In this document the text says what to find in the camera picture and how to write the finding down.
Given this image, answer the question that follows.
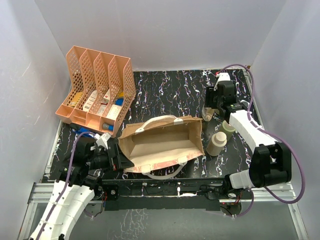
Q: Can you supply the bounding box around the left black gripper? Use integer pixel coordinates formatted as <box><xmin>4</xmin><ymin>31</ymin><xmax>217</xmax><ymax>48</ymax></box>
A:
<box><xmin>86</xmin><ymin>142</ymin><xmax>134</xmax><ymax>174</ymax></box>

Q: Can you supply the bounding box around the small clear bottle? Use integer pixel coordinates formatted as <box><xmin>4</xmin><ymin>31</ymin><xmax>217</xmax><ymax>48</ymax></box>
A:
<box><xmin>201</xmin><ymin>106</ymin><xmax>215</xmax><ymax>122</ymax></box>

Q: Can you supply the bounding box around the beige bottle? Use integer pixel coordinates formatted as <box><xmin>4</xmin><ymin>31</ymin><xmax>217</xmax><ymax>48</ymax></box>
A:
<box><xmin>206</xmin><ymin>131</ymin><xmax>227</xmax><ymax>157</ymax></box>
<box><xmin>219</xmin><ymin>120</ymin><xmax>236</xmax><ymax>141</ymax></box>

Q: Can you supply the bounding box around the brown canvas tote bag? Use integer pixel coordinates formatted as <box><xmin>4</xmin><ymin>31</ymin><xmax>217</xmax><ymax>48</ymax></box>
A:
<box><xmin>118</xmin><ymin>115</ymin><xmax>205</xmax><ymax>180</ymax></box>

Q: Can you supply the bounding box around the white bottle with black cap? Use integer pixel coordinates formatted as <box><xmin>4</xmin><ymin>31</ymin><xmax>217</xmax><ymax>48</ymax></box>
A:
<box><xmin>240</xmin><ymin>100</ymin><xmax>250</xmax><ymax>108</ymax></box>

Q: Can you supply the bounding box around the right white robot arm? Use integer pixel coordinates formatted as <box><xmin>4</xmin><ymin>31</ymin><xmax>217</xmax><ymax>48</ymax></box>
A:
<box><xmin>204</xmin><ymin>80</ymin><xmax>292</xmax><ymax>199</ymax></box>

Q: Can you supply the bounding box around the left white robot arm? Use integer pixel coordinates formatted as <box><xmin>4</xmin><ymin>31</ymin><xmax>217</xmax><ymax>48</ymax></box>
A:
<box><xmin>29</xmin><ymin>137</ymin><xmax>134</xmax><ymax>240</ymax></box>

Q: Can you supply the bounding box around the grey blue cylinder item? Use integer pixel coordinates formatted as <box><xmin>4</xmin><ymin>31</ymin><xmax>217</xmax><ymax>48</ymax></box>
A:
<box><xmin>102</xmin><ymin>123</ymin><xmax>114</xmax><ymax>131</ymax></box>

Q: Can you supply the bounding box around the blue white small box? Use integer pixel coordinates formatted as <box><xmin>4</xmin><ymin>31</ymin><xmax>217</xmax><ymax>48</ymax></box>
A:
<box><xmin>69</xmin><ymin>123</ymin><xmax>96</xmax><ymax>138</ymax></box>

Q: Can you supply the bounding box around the blue yellow item in organizer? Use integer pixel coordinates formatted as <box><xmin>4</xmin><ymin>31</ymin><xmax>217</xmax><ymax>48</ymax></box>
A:
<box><xmin>114</xmin><ymin>91</ymin><xmax>124</xmax><ymax>106</ymax></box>

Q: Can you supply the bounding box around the white red box in organizer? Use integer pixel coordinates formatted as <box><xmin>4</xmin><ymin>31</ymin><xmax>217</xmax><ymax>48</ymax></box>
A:
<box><xmin>100</xmin><ymin>89</ymin><xmax>111</xmax><ymax>105</ymax></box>

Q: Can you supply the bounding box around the pink plastic file organizer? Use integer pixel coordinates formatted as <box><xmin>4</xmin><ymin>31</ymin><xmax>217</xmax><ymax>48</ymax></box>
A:
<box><xmin>56</xmin><ymin>46</ymin><xmax>136</xmax><ymax>138</ymax></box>

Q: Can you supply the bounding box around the yellow box in organizer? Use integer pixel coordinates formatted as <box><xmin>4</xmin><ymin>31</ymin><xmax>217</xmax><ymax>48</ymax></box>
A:
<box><xmin>69</xmin><ymin>91</ymin><xmax>84</xmax><ymax>108</ymax></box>

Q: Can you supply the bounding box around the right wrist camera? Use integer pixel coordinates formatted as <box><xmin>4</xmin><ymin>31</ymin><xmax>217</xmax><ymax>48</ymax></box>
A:
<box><xmin>215</xmin><ymin>72</ymin><xmax>231</xmax><ymax>82</ymax></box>

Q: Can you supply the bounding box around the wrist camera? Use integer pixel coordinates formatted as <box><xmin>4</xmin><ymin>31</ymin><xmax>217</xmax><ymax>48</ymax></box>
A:
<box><xmin>215</xmin><ymin>72</ymin><xmax>231</xmax><ymax>82</ymax></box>
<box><xmin>94</xmin><ymin>132</ymin><xmax>111</xmax><ymax>149</ymax></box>

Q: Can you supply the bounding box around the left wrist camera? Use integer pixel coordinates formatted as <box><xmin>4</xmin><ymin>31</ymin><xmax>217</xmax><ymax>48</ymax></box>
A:
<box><xmin>94</xmin><ymin>132</ymin><xmax>111</xmax><ymax>149</ymax></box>

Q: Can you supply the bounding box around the black front rail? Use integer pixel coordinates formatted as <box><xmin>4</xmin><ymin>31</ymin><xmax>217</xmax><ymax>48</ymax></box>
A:
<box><xmin>102</xmin><ymin>178</ymin><xmax>226</xmax><ymax>211</ymax></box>

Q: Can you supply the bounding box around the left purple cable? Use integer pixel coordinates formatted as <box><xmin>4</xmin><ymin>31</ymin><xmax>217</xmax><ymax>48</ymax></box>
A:
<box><xmin>37</xmin><ymin>131</ymin><xmax>101</xmax><ymax>240</ymax></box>

